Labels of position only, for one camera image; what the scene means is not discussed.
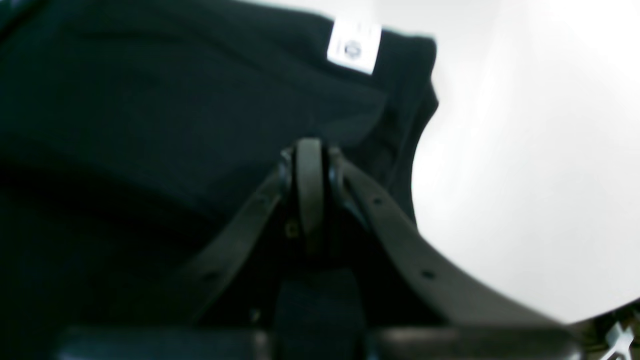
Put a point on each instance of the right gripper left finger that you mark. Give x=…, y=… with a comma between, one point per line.
x=296, y=184

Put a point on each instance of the black T-shirt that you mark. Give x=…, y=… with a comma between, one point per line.
x=133, y=130

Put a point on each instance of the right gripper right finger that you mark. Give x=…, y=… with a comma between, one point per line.
x=402, y=276

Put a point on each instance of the white T-shirt label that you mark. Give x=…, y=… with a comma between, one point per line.
x=354, y=45

